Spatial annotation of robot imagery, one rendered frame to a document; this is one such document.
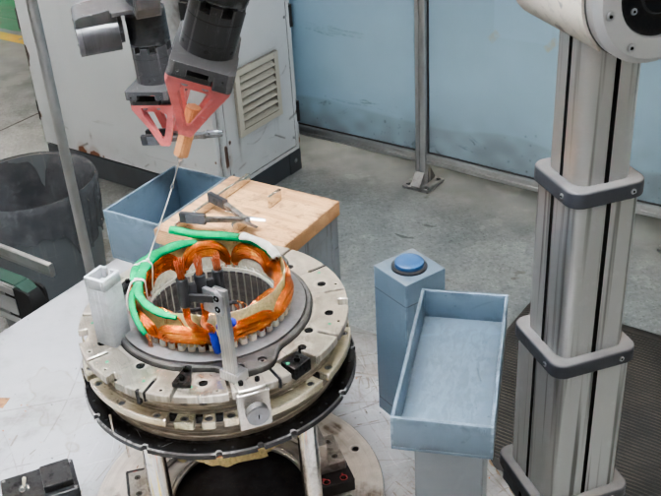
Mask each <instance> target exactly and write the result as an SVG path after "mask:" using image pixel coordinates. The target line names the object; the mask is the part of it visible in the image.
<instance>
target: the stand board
mask: <svg viewBox="0 0 661 496"><path fill-rule="evenodd" d="M239 178H240V177H236V176H230V177H228V178H227V179H225V180H224V181H222V182H221V183H220V184H218V185H217V186H215V187H214V188H212V189H211V190H210V191H212V192H214V193H215V194H218V193H219V192H221V191H222V190H224V189H225V188H226V187H228V186H229V185H231V184H232V183H234V182H235V181H236V180H238V179H239ZM278 188H279V189H281V201H280V202H278V203H277V204H276V205H274V206H273V207H272V208H269V206H268V195H270V194H271V193H272V192H274V191H275V190H276V189H278ZM207 200H208V194H207V193H206V194H205V195H203V196H202V197H200V198H199V199H197V200H196V201H194V202H193V203H192V204H190V205H189V206H187V207H186V208H184V209H183V210H181V211H182V212H192V211H194V210H195V209H196V208H198V207H199V206H201V205H202V204H204V203H205V202H206V201H207ZM227 201H228V203H230V204H231V205H232V206H234V207H235V208H236V209H238V210H239V211H240V212H241V213H243V214H244V215H245V216H250V217H260V218H265V219H266V221H258V220H251V223H253V224H255V225H257V226H258V228H255V227H252V226H249V225H247V227H245V228H244V229H243V230H242V231H240V232H239V233H242V232H247V233H249V234H251V235H254V236H257V237H260V238H263V239H265V240H266V241H268V242H270V243H271V245H276V246H281V247H285V248H289V249H290V251H291V250H295V251H298V250H299V249H300V248H301V247H302V246H304V245H305V244H306V243H307V242H308V241H309V240H311V239H312V238H313V237H314V236H315V235H316V234H318V233H319V232H320V231H321V230H322V229H323V228H325V227H326V226H327V225H328V224H329V223H330V222H332V221H333V220H334V219H335V218H336V217H338V216H339V201H336V200H332V199H328V198H324V197H319V196H315V195H311V194H307V193H302V192H298V191H294V190H290V189H286V188H281V187H277V186H273V185H269V184H265V183H261V182H257V181H253V180H250V182H249V183H248V184H246V185H245V186H243V187H242V188H241V189H239V190H238V191H236V192H235V193H234V194H232V195H231V196H229V197H228V198H227ZM181 211H180V212H181ZM180 212H178V213H177V214H176V215H174V216H173V217H171V218H169V219H168V220H166V221H165V222H164V223H162V224H161V225H160V228H159V230H158V233H157V236H156V239H155V241H156V243H158V244H162V245H166V244H168V243H170V242H173V241H179V240H185V239H192V238H191V237H186V236H179V235H174V234H169V233H168V228H169V226H170V225H172V226H174V224H175V223H176V222H177V221H179V215H178V214H179V213H180ZM206 215H207V217H235V215H233V214H232V213H229V212H225V210H223V209H222V208H220V207H218V206H215V207H214V208H213V209H211V210H210V211H208V212H207V213H206ZM231 223H232V222H207V224H206V225H201V224H190V225H188V226H187V227H186V228H189V229H195V230H206V231H227V232H232V231H231Z"/></svg>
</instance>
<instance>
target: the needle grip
mask: <svg viewBox="0 0 661 496"><path fill-rule="evenodd" d="M200 111H201V107H200V106H198V105H196V104H195V103H188V104H186V108H185V112H184V114H185V119H186V122H187V123H191V122H192V121H193V120H194V118H195V117H196V116H197V115H198V113H199V112H200ZM194 135H195V134H194ZM194 135H193V137H191V138H189V137H186V136H182V135H179V134H178V138H177V142H176V146H175V149H174V155H176V156H178V157H179V158H187V157H188V156H189V152H190V148H191V146H192V142H193V139H194Z"/></svg>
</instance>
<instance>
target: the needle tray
mask: <svg viewBox="0 0 661 496"><path fill-rule="evenodd" d="M508 305H509V296H508V295H507V294H495V293H481V292H467V291H453V290H440V289H427V288H422V290H421V294H420V298H419V302H418V306H417V310H416V314H415V318H414V322H413V326H412V330H411V334H410V338H409V343H408V347H407V351H406V354H405V358H404V362H403V366H402V370H401V374H400V378H399V382H398V386H397V390H396V394H395V398H394V402H393V406H392V410H391V448H392V449H396V450H404V451H413V452H414V459H415V496H486V494H487V468H488V460H492V459H493V456H494V446H495V437H496V427H497V418H498V408H499V399H500V389H501V381H502V371H503V362H504V352H505V343H506V333H507V324H508Z"/></svg>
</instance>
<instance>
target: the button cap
mask: <svg viewBox="0 0 661 496"><path fill-rule="evenodd" d="M394 266H395V268H396V269H398V270H399V271H402V272H408V273H410V272H416V271H419V270H421V269H422V268H423V267H424V259H423V258H422V257H421V256H419V255H417V254H413V253H405V254H401V255H399V256H397V257H396V258H395V260H394Z"/></svg>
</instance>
